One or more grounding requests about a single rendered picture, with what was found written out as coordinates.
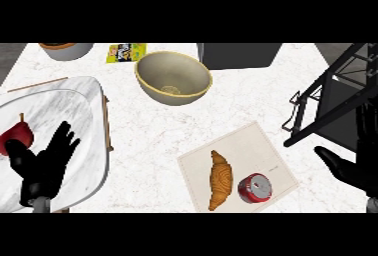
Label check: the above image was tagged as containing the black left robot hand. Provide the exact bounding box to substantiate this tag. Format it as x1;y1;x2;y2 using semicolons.
3;120;82;208

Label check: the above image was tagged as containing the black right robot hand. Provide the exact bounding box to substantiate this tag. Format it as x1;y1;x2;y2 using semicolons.
313;101;378;200

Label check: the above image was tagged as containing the red can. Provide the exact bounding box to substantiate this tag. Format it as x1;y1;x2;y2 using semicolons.
236;172;273;204

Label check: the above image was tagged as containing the beige placemat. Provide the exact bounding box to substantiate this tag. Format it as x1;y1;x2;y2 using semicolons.
175;121;301;213

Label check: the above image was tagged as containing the white marble plate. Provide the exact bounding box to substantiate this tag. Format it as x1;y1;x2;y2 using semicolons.
0;75;112;214

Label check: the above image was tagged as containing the red pear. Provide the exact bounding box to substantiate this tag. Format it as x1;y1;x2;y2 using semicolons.
0;112;35;157

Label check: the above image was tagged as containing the golden croissant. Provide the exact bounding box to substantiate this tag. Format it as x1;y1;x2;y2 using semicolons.
206;149;234;212

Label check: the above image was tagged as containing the grey pot with orange rim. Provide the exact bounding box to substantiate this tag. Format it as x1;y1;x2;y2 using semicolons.
36;43;94;62

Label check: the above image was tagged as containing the beige bowl with yellow rim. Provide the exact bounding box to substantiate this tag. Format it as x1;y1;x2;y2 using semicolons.
132;50;214;107

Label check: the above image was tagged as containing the yellow snack packet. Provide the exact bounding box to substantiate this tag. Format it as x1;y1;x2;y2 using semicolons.
104;43;147;64

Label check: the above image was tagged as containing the dark grey box appliance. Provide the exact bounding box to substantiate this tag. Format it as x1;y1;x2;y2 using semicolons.
196;43;283;71

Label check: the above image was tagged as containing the black tiered wire shelf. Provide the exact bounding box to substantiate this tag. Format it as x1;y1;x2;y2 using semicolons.
280;43;378;153

